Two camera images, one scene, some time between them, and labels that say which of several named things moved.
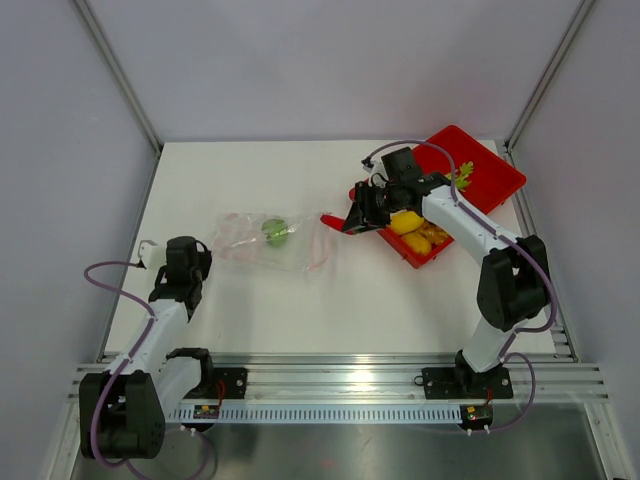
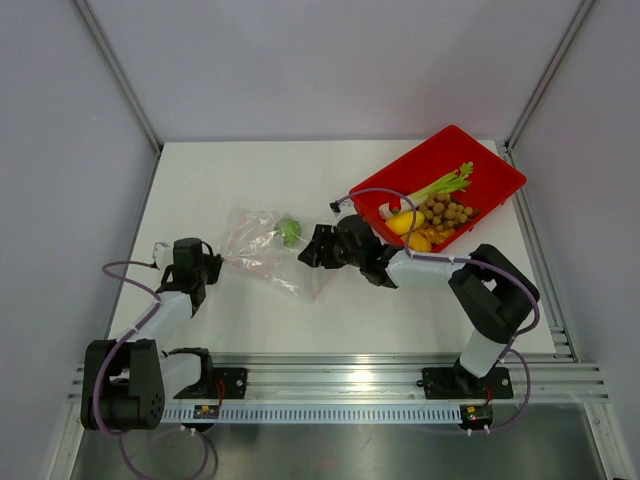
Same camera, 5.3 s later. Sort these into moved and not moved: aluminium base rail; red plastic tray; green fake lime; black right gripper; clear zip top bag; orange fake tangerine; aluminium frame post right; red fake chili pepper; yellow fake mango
Moved: clear zip top bag; green fake lime; black right gripper; red fake chili pepper
Not moved: yellow fake mango; red plastic tray; aluminium base rail; orange fake tangerine; aluminium frame post right
